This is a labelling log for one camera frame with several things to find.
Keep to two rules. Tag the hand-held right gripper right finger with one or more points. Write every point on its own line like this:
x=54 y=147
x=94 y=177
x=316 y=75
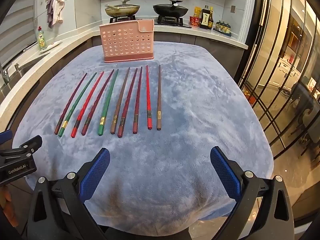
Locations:
x=225 y=172

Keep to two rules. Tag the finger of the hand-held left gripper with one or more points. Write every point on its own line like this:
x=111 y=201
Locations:
x=5 y=136
x=27 y=146

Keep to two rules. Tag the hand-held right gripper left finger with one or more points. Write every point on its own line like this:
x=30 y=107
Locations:
x=96 y=172

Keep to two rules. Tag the row of chopsticks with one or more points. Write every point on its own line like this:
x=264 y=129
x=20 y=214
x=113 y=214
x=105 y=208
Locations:
x=78 y=102

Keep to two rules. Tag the dark red chopstick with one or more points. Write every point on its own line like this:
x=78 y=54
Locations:
x=98 y=101
x=138 y=100
x=128 y=102

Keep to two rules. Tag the green chopstick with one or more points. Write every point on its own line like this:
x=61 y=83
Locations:
x=108 y=101

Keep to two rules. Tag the brown chopstick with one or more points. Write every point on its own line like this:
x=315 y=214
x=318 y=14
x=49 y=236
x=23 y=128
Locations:
x=121 y=100
x=159 y=97

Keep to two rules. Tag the pink perforated utensil holder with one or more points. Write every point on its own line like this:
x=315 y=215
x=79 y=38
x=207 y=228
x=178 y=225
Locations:
x=125 y=42

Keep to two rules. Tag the person's left hand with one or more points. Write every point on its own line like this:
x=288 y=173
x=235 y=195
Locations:
x=3 y=200

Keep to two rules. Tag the chrome faucet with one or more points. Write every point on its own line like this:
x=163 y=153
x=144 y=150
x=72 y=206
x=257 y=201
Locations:
x=5 y=76

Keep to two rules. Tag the steel sink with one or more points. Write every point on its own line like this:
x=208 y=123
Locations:
x=27 y=67

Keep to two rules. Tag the blue plush blanket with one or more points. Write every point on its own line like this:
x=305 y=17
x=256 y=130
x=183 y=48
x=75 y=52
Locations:
x=187 y=105

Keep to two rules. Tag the window blinds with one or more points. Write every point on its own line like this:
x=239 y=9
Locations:
x=15 y=37

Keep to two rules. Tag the dark chair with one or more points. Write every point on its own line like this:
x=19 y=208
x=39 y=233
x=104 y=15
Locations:
x=303 y=110

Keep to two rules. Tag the white tray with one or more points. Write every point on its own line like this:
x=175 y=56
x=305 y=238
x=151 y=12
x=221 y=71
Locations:
x=51 y=46

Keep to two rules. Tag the green dish soap bottle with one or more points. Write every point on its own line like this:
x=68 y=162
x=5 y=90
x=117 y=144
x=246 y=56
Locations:
x=42 y=40

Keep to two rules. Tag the glass sliding door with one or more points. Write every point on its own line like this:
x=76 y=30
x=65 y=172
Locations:
x=282 y=55

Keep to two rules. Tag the purple hanging cloth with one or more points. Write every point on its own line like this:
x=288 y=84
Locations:
x=50 y=12

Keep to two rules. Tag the white kitchen counter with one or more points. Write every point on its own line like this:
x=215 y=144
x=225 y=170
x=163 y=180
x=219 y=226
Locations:
x=220 y=38

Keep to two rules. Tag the pink hanging cloth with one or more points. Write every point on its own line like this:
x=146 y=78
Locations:
x=58 y=7

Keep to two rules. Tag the seasoning jar set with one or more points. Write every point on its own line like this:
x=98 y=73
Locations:
x=223 y=27

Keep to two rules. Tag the red noodle cup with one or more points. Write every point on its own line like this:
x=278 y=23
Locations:
x=195 y=21

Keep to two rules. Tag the dark soy sauce bottle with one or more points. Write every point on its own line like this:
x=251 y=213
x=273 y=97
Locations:
x=206 y=17

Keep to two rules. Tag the black gas stove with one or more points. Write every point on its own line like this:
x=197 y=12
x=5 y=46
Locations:
x=172 y=21

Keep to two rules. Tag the yellow seasoning bottle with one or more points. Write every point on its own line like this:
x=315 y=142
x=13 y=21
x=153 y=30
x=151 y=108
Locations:
x=197 y=12

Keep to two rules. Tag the beige wok with lid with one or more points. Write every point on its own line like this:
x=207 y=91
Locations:
x=122 y=10

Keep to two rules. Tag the black wok with lid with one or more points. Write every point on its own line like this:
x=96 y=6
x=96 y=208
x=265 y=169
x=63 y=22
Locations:
x=170 y=10

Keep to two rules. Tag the grey wall outlet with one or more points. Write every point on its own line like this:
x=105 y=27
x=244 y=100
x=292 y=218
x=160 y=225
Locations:
x=233 y=9

